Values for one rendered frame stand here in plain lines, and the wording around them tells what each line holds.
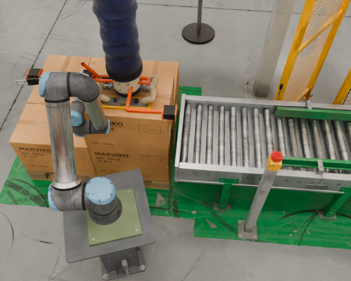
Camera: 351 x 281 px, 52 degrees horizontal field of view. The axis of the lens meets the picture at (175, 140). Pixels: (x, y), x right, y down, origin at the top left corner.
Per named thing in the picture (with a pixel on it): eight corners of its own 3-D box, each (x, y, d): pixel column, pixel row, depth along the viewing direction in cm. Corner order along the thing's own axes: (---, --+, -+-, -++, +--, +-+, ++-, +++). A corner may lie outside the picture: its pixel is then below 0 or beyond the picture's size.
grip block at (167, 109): (176, 110, 217) (176, 104, 213) (175, 121, 212) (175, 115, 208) (163, 109, 217) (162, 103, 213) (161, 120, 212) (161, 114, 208)
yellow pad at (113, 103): (152, 100, 236) (152, 94, 232) (151, 111, 230) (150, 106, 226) (102, 97, 238) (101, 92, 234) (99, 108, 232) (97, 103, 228)
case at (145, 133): (174, 114, 282) (174, 77, 250) (167, 155, 258) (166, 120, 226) (100, 107, 286) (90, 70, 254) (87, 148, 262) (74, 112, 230)
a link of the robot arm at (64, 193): (83, 216, 188) (68, 75, 158) (49, 217, 186) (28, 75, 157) (87, 200, 202) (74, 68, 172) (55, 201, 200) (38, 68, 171)
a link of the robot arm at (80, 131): (91, 138, 223) (88, 125, 214) (72, 138, 223) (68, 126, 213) (92, 126, 229) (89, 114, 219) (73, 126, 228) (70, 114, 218)
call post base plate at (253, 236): (256, 221, 286) (257, 219, 284) (257, 239, 277) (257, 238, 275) (237, 219, 287) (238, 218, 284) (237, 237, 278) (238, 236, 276)
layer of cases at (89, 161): (179, 93, 351) (179, 62, 319) (169, 180, 291) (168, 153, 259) (59, 86, 357) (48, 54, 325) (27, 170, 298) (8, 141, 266)
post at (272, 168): (251, 226, 284) (281, 154, 203) (251, 233, 280) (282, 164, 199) (242, 224, 284) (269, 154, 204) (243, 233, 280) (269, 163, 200)
